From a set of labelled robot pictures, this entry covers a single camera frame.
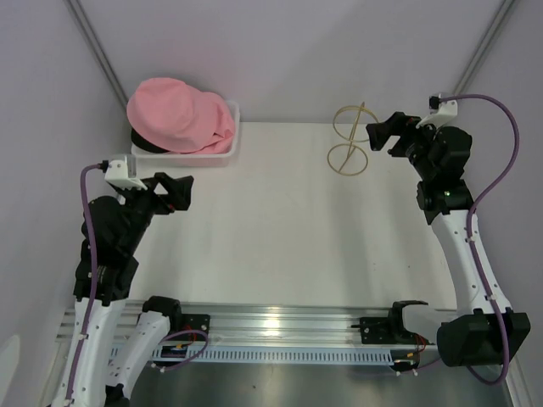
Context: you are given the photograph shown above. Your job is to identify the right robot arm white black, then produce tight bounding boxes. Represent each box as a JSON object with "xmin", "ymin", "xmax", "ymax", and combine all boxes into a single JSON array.
[{"xmin": 366, "ymin": 112, "xmax": 531, "ymax": 367}]

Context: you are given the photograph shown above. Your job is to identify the corner aluminium profile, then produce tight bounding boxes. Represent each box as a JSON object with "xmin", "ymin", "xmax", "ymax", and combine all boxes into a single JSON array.
[
  {"xmin": 63, "ymin": 0, "xmax": 128, "ymax": 109},
  {"xmin": 452, "ymin": 0, "xmax": 521, "ymax": 95}
]

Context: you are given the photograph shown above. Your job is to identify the right corner aluminium profile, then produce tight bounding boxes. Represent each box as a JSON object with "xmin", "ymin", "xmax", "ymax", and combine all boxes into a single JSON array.
[{"xmin": 452, "ymin": 0, "xmax": 521, "ymax": 95}]

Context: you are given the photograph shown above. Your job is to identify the left corner aluminium profile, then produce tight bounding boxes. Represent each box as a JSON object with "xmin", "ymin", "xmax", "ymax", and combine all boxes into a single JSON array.
[{"xmin": 63, "ymin": 0, "xmax": 128, "ymax": 109}]

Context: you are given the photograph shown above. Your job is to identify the white slotted cable duct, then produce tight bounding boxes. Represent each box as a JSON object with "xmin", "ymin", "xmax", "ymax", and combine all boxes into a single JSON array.
[{"xmin": 108, "ymin": 346, "xmax": 394, "ymax": 365}]

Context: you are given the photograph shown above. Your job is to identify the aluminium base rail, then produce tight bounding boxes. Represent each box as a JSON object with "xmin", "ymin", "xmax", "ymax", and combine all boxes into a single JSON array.
[{"xmin": 57, "ymin": 300, "xmax": 467, "ymax": 347}]

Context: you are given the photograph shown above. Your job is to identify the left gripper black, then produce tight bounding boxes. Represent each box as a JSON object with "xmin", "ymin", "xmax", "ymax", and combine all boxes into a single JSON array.
[{"xmin": 115, "ymin": 170, "xmax": 193, "ymax": 253}]

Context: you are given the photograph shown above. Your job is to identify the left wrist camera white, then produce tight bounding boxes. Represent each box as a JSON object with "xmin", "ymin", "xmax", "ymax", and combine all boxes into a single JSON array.
[{"xmin": 104, "ymin": 154, "xmax": 144, "ymax": 190}]

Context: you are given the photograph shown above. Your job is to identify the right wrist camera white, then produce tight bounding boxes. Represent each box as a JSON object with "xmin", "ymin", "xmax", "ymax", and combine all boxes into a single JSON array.
[{"xmin": 416, "ymin": 93, "xmax": 458, "ymax": 129}]

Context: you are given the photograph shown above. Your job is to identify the black mounting plate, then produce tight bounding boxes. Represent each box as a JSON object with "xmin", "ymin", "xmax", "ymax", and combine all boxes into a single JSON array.
[
  {"xmin": 359, "ymin": 317, "xmax": 398, "ymax": 344},
  {"xmin": 170, "ymin": 314, "xmax": 211, "ymax": 343}
]

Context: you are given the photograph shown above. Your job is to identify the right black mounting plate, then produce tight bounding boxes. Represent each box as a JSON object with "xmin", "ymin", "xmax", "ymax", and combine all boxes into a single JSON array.
[{"xmin": 359, "ymin": 317, "xmax": 398, "ymax": 344}]

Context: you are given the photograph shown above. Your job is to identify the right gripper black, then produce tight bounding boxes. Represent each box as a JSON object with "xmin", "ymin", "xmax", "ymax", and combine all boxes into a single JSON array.
[{"xmin": 365, "ymin": 112, "xmax": 445, "ymax": 181}]

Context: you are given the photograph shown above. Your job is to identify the gold wire hat stand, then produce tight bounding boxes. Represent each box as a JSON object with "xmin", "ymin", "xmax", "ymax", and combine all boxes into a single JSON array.
[{"xmin": 327, "ymin": 101, "xmax": 380, "ymax": 177}]

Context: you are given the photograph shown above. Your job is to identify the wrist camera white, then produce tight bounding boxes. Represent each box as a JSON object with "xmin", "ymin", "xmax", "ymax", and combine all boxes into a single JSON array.
[
  {"xmin": 104, "ymin": 154, "xmax": 144, "ymax": 190},
  {"xmin": 416, "ymin": 93, "xmax": 458, "ymax": 129}
]

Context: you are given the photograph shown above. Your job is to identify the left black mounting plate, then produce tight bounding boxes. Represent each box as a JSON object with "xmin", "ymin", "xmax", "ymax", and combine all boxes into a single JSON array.
[{"xmin": 170, "ymin": 314, "xmax": 211, "ymax": 343}]

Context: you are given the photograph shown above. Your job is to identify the black bucket hat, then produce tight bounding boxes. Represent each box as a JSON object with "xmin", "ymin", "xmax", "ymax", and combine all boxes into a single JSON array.
[{"xmin": 131, "ymin": 128, "xmax": 169, "ymax": 154}]

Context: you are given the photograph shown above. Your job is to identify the white plastic basket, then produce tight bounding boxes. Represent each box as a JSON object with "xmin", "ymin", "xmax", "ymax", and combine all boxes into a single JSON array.
[{"xmin": 131, "ymin": 100, "xmax": 241, "ymax": 168}]

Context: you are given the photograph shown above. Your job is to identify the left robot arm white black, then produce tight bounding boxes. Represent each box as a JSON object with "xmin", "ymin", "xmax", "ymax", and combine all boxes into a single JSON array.
[{"xmin": 52, "ymin": 172, "xmax": 194, "ymax": 406}]

